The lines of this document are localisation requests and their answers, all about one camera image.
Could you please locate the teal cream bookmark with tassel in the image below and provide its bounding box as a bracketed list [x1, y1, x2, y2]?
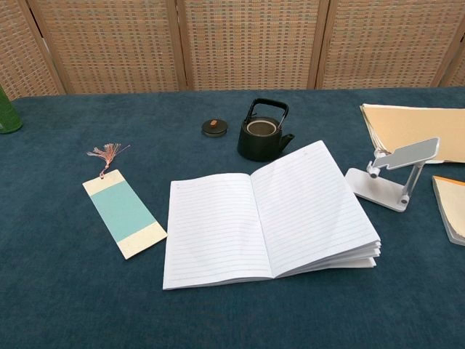
[81, 143, 169, 260]

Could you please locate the black cast iron teapot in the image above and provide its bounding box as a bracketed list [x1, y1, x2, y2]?
[237, 97, 296, 163]

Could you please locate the black teapot lid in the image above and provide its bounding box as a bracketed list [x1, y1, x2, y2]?
[201, 119, 229, 138]

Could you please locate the open lined white notebook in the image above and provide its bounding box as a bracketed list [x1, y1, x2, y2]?
[162, 140, 382, 291]

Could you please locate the woven wooden folding screen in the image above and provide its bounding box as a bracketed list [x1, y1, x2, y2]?
[0, 0, 465, 102]

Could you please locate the white folding phone stand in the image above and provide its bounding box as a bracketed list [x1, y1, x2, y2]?
[344, 137, 441, 214]

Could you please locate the stack of beige folders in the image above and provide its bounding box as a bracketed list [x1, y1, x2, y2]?
[359, 103, 465, 164]

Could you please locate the dark blue tablecloth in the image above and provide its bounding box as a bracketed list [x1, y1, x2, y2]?
[0, 87, 465, 349]

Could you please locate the cream notepad with orange binding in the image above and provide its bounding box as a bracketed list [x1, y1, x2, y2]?
[432, 174, 465, 247]

